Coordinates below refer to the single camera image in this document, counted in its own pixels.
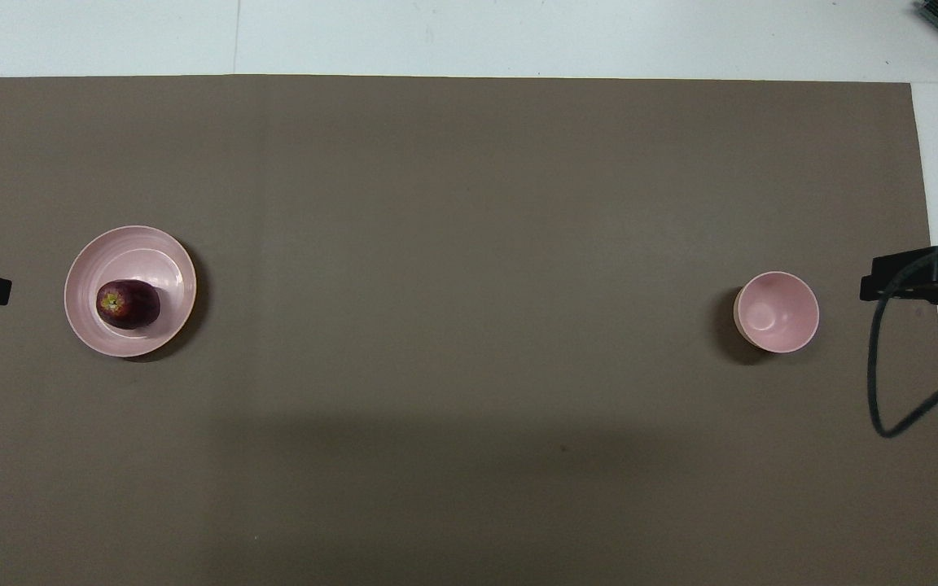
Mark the dark red apple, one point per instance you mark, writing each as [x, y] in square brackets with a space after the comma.
[131, 305]

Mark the pink bowl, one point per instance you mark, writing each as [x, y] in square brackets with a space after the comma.
[777, 313]

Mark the brown table mat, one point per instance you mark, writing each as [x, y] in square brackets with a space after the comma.
[469, 325]

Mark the pink plate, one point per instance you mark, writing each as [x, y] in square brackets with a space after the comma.
[139, 256]

